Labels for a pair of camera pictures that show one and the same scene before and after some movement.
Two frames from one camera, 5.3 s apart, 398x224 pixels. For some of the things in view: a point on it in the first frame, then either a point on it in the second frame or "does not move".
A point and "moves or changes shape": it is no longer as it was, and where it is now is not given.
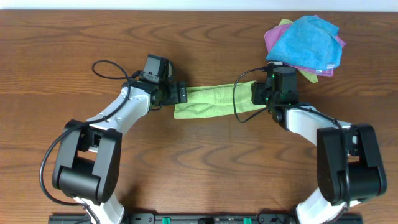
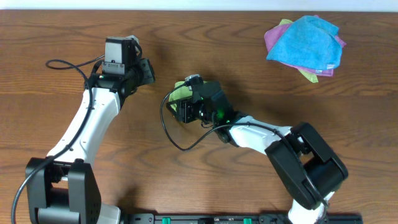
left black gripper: x=181 y=93 → x=147 y=72
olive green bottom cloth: x=311 y=76 does not move
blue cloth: x=308 y=42 does not move
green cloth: x=204 y=101 moves or changes shape
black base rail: x=201 y=219 does not move
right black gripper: x=257 y=92 → x=185 y=107
